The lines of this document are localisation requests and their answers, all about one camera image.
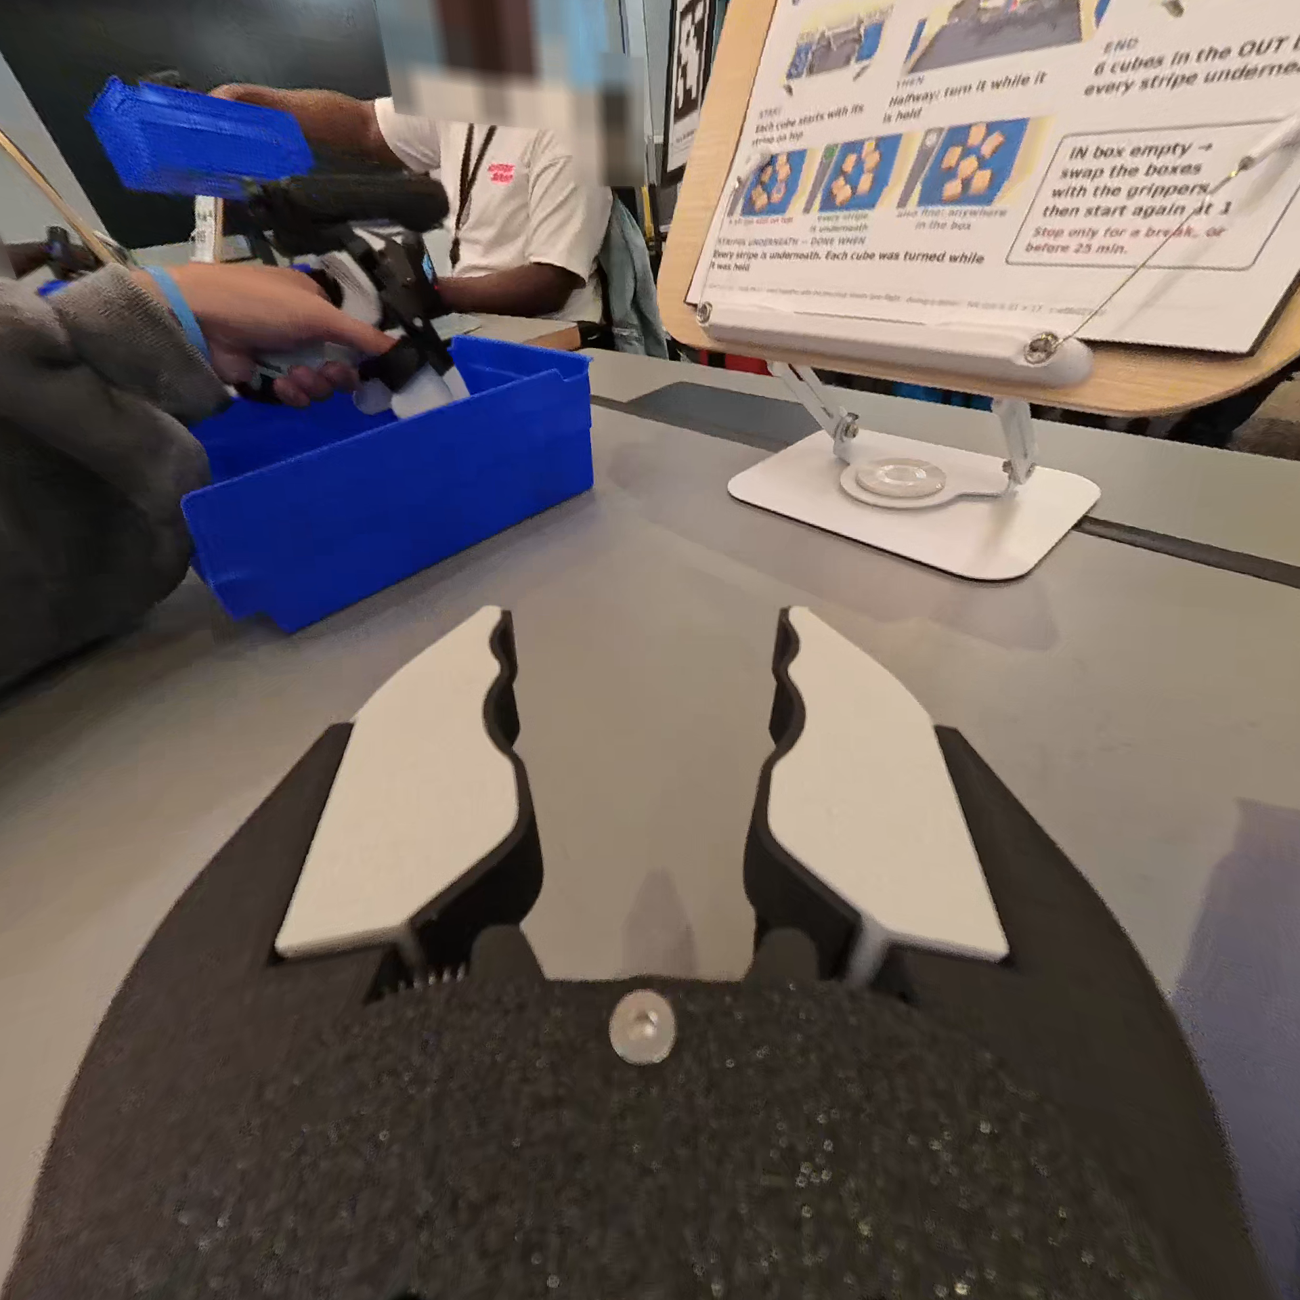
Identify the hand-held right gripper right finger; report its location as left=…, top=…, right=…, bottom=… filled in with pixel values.
left=744, top=605, right=1012, bottom=991

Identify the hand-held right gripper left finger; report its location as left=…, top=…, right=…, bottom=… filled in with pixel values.
left=274, top=605, right=546, bottom=984

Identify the blue plastic bin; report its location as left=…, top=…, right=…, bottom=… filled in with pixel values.
left=180, top=334, right=596, bottom=634
left=86, top=76, right=317, bottom=202

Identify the person's left forearm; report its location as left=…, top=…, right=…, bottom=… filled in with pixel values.
left=0, top=265, right=233, bottom=697

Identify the grey desk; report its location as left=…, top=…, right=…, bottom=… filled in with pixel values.
left=0, top=345, right=1300, bottom=1300

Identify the person's left hand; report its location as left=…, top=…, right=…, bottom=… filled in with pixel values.
left=186, top=261, right=400, bottom=410

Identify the blue wristband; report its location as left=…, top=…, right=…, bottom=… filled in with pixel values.
left=137, top=265, right=213, bottom=365

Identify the grey blue jacket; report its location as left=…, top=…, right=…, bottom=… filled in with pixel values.
left=607, top=195, right=672, bottom=359

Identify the black and white tag poster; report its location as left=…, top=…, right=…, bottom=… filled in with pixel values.
left=665, top=0, right=718, bottom=187

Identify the printed instruction sheet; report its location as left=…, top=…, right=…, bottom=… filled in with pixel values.
left=685, top=0, right=1300, bottom=357

